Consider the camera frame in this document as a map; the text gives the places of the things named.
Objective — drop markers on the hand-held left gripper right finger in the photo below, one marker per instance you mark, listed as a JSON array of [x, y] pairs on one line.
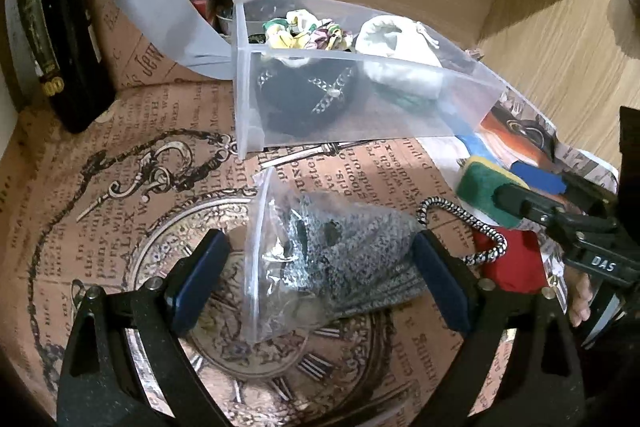
[[442, 284]]

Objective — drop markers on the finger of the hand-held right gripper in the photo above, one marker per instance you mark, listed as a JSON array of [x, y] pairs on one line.
[[525, 207], [537, 177]]

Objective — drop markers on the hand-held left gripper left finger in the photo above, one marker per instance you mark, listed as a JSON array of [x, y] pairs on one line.
[[197, 279]]

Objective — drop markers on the green and yellow sponge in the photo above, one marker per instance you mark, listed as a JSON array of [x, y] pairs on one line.
[[480, 187]]

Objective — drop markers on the clear plastic zip bag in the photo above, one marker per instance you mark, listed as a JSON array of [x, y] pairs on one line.
[[270, 257]]

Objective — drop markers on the grey knitted pouch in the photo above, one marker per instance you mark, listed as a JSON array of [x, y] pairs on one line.
[[360, 252]]

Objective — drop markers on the clear plastic storage bin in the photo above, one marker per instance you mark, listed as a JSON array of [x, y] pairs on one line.
[[320, 127]]

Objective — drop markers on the person's right hand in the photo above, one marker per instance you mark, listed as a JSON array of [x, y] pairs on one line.
[[580, 302]]

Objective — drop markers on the printed magazine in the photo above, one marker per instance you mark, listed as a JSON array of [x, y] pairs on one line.
[[530, 132]]

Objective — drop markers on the blue cloth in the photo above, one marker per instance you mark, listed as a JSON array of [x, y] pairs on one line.
[[475, 144]]

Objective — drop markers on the vintage clock printed paper mat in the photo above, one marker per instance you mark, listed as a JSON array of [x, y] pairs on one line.
[[150, 217]]

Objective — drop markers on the green fabric item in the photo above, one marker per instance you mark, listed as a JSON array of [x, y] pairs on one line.
[[412, 102]]

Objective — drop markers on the plaid multicoloured scrunchie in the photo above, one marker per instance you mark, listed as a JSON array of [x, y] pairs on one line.
[[332, 37]]

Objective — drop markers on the green and white scrunchie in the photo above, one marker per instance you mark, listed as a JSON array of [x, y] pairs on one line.
[[287, 29]]

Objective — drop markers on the grey paper strip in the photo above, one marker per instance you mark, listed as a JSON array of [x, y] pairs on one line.
[[160, 12]]

